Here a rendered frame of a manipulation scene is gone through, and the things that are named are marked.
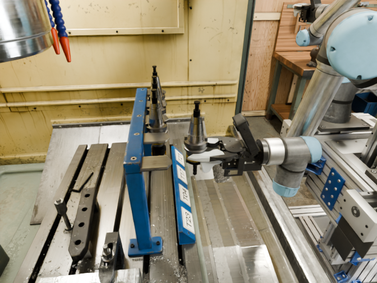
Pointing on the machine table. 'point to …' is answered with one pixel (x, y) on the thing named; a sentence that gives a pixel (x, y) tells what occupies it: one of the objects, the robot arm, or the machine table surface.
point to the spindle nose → (23, 29)
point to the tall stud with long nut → (63, 213)
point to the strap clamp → (118, 258)
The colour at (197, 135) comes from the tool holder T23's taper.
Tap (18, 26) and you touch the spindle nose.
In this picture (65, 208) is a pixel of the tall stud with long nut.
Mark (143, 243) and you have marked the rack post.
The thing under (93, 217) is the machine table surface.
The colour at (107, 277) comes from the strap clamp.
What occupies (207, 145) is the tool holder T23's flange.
